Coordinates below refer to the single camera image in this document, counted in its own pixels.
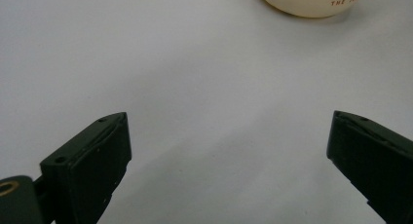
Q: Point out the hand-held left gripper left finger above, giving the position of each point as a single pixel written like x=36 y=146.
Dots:
x=87 y=165

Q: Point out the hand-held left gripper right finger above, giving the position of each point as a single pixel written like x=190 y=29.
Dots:
x=373 y=159

